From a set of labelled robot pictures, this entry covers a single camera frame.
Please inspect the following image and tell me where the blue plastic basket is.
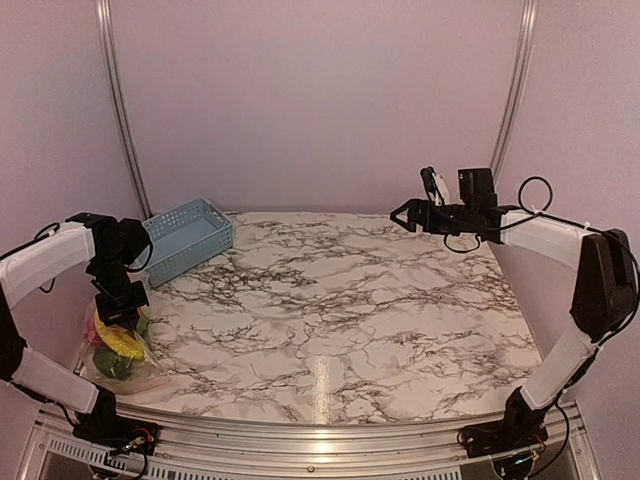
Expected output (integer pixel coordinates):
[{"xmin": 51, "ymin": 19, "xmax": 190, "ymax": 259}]
[{"xmin": 143, "ymin": 198, "xmax": 234, "ymax": 288}]

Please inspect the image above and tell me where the fake green lettuce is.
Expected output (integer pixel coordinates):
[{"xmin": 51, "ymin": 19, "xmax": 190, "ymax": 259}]
[{"xmin": 134, "ymin": 313, "xmax": 151, "ymax": 337}]

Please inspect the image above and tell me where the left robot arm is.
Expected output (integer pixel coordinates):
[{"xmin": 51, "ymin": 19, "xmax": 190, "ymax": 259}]
[{"xmin": 1, "ymin": 212, "xmax": 152, "ymax": 445}]

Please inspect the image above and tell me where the clear zip top bag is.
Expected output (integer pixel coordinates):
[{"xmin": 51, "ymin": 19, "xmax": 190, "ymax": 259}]
[{"xmin": 77, "ymin": 302, "xmax": 171, "ymax": 396}]

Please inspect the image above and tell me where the fake yellow banana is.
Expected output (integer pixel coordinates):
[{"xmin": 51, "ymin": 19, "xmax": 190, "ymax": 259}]
[{"xmin": 94, "ymin": 316, "xmax": 145, "ymax": 360}]

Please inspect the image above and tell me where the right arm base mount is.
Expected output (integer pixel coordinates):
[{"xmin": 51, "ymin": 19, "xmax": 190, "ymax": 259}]
[{"xmin": 456, "ymin": 420, "xmax": 548, "ymax": 458}]

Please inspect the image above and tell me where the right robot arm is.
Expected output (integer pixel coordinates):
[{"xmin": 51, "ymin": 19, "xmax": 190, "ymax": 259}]
[{"xmin": 390, "ymin": 167, "xmax": 639, "ymax": 448}]

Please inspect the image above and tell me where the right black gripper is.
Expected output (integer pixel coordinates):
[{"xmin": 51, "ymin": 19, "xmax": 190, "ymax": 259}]
[{"xmin": 389, "ymin": 199, "xmax": 475, "ymax": 235}]

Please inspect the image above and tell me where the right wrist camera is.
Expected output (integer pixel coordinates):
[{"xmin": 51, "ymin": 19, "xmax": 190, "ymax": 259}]
[{"xmin": 420, "ymin": 166, "xmax": 449, "ymax": 206}]

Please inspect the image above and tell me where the left aluminium corner post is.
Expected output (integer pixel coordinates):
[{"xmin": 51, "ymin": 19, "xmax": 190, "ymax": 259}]
[{"xmin": 95, "ymin": 0, "xmax": 153, "ymax": 219}]

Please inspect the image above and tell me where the aluminium front frame rail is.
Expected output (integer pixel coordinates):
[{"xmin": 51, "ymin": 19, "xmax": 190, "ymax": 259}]
[{"xmin": 16, "ymin": 403, "xmax": 602, "ymax": 479}]

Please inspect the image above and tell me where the aluminium corner post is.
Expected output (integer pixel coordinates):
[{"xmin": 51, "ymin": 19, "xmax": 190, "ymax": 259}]
[
  {"xmin": 95, "ymin": 0, "xmax": 153, "ymax": 219},
  {"xmin": 490, "ymin": 0, "xmax": 539, "ymax": 180}
]

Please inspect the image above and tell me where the right aluminium corner post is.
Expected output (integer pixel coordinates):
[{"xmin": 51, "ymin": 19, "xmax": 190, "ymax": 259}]
[{"xmin": 490, "ymin": 0, "xmax": 539, "ymax": 180}]

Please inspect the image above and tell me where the fake red food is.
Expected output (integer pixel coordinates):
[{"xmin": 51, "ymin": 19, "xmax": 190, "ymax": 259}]
[{"xmin": 83, "ymin": 323, "xmax": 103, "ymax": 348}]

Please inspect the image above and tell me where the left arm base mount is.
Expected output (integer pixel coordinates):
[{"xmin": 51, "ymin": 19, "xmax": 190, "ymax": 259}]
[{"xmin": 72, "ymin": 416, "xmax": 160, "ymax": 456}]

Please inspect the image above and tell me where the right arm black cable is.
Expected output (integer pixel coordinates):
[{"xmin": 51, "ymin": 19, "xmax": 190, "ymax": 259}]
[{"xmin": 517, "ymin": 175, "xmax": 555, "ymax": 216}]

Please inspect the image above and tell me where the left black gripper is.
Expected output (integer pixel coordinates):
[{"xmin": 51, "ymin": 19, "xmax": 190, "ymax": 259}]
[{"xmin": 90, "ymin": 254, "xmax": 148, "ymax": 333}]

